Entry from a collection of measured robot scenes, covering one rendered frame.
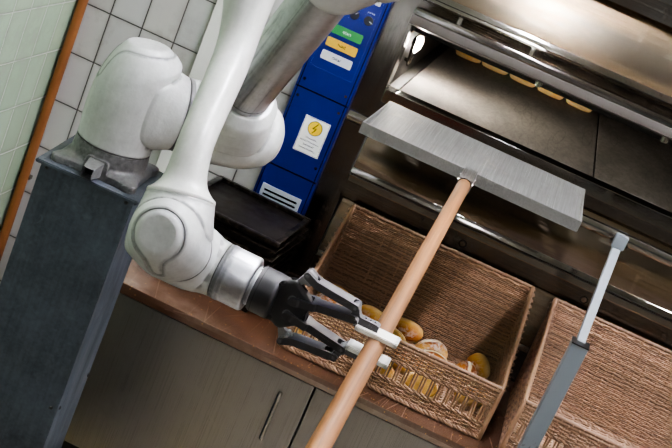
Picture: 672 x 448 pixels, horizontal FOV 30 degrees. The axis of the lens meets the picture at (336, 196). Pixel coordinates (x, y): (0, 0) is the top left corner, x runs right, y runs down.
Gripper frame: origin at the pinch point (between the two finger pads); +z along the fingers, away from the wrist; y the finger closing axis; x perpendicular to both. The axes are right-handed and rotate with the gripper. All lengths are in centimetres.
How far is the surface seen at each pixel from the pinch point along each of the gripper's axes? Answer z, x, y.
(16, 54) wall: -121, -122, 29
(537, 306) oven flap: 32, -153, 42
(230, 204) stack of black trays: -53, -126, 43
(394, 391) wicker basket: 6, -102, 59
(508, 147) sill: 6, -154, 5
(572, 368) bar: 40, -93, 29
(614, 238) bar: 38, -116, 4
